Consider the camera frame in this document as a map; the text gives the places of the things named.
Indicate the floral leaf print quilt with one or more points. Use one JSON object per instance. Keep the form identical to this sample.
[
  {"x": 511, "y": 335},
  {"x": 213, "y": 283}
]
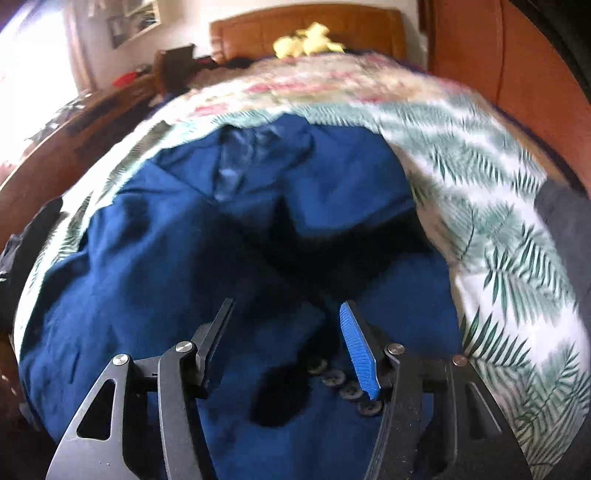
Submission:
[{"x": 498, "y": 258}]

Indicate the yellow plush toy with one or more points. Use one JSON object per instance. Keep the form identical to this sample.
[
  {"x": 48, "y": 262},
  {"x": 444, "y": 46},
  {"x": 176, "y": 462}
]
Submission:
[{"x": 300, "y": 44}]

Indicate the wooden bed headboard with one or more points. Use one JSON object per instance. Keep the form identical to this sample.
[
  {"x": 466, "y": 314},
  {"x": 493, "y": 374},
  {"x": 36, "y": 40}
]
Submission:
[{"x": 249, "y": 32}]

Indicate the long wooden desk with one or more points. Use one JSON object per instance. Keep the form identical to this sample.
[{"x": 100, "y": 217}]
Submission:
[{"x": 92, "y": 134}]

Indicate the bright window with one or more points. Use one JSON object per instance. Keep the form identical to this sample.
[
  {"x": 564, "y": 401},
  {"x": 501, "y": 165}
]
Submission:
[{"x": 27, "y": 69}]

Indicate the dark wooden chair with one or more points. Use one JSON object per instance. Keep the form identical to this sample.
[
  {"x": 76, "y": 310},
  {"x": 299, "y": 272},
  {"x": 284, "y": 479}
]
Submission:
[{"x": 173, "y": 64}]

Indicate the white wall shelf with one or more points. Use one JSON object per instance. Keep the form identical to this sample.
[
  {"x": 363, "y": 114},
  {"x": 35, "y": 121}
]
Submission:
[{"x": 134, "y": 23}]

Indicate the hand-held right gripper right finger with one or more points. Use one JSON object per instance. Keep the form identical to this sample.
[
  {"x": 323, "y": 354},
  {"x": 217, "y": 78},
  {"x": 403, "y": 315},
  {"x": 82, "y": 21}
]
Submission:
[{"x": 358, "y": 350}]

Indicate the dark grey cloth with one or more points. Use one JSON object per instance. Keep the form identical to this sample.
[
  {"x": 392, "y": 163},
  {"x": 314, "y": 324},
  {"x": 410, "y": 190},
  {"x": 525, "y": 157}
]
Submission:
[{"x": 568, "y": 221}]

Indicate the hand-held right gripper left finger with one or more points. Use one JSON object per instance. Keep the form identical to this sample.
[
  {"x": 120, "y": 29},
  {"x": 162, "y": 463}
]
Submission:
[{"x": 217, "y": 332}]

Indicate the wooden slatted wardrobe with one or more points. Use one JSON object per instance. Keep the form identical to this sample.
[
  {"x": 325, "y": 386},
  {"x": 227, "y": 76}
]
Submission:
[{"x": 485, "y": 55}]

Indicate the blue suit jacket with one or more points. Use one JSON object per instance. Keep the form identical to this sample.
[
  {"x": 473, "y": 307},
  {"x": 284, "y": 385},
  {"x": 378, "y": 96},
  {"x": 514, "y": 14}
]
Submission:
[{"x": 161, "y": 258}]

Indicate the black garment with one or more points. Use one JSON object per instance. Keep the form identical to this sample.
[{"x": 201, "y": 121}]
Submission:
[{"x": 27, "y": 249}]

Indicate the red bowl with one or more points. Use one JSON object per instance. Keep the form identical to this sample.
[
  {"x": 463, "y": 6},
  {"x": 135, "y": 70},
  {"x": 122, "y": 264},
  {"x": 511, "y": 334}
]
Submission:
[{"x": 125, "y": 78}]

